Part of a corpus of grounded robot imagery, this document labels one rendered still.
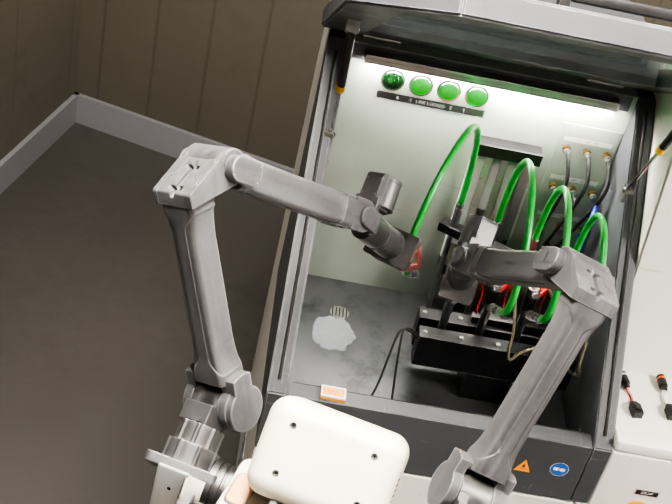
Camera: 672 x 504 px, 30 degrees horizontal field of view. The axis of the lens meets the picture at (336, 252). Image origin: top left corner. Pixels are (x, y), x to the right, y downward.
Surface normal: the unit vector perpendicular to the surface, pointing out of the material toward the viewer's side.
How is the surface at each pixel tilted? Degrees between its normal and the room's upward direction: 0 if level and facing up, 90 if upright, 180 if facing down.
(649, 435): 0
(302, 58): 90
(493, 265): 73
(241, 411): 68
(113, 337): 0
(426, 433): 90
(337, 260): 90
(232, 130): 90
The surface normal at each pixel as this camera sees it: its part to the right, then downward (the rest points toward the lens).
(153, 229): 0.19, -0.77
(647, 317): 0.00, 0.40
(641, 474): -0.04, 0.61
